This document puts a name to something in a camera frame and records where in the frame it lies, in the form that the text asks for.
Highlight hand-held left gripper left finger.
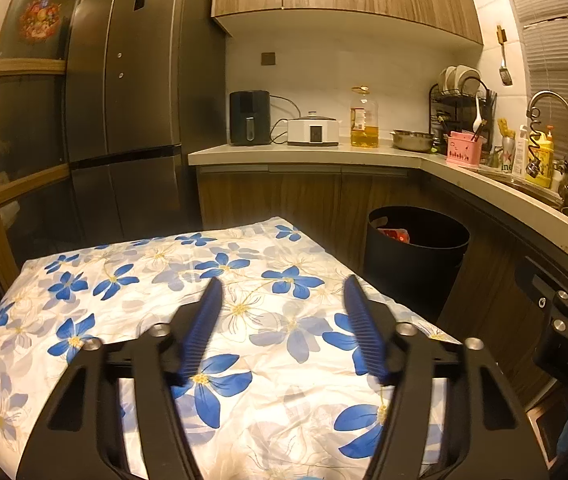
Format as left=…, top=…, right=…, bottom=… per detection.
left=16, top=276, right=225, bottom=480

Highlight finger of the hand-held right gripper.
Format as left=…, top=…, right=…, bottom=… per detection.
left=514, top=256, right=565, bottom=313

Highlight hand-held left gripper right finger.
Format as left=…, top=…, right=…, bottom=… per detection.
left=341, top=274, right=550, bottom=480

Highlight black trash bin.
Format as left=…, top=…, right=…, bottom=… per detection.
left=362, top=206, right=471, bottom=326

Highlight blue floral blanket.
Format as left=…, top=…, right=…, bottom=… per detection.
left=0, top=216, right=465, bottom=480

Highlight steel kitchen sink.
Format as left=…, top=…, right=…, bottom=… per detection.
left=479, top=169, right=568, bottom=221

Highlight yellow detergent bottle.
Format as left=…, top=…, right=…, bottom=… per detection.
left=525, top=127, right=555, bottom=188

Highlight drink can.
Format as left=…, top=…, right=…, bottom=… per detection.
left=501, top=135, right=527, bottom=176

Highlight pink utensil holder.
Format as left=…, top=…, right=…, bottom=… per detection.
left=446, top=131, right=482, bottom=168

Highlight wooden kitchen counter cabinet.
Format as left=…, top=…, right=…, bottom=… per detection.
left=188, top=142, right=568, bottom=411

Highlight steel bowl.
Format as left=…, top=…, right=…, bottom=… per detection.
left=390, top=130, right=437, bottom=153

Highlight black dish rack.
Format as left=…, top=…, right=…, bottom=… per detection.
left=429, top=65, right=497, bottom=156

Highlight cooking oil bottle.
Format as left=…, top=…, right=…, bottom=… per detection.
left=349, top=85, right=380, bottom=149

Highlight hanging metal spatula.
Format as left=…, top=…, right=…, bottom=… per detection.
left=496, top=25, right=513, bottom=86

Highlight white electric cooker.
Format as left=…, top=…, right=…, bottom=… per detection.
left=286, top=110, right=341, bottom=147

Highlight window blinds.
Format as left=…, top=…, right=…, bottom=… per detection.
left=499, top=0, right=568, bottom=161

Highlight black air fryer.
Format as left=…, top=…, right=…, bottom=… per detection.
left=229, top=90, right=271, bottom=146

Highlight dark steel refrigerator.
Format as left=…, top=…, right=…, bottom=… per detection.
left=64, top=0, right=227, bottom=246

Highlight wooden glass door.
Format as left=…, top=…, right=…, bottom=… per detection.
left=0, top=0, right=115, bottom=281

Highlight red round door decoration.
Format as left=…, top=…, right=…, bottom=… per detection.
left=19, top=0, right=62, bottom=41

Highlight black power cable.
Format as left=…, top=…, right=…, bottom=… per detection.
left=269, top=95, right=305, bottom=143

